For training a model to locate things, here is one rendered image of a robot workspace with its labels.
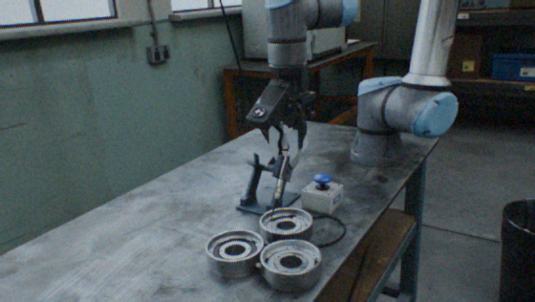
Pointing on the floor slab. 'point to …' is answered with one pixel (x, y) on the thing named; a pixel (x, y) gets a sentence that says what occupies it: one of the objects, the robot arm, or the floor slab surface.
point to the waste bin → (518, 251)
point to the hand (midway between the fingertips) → (285, 162)
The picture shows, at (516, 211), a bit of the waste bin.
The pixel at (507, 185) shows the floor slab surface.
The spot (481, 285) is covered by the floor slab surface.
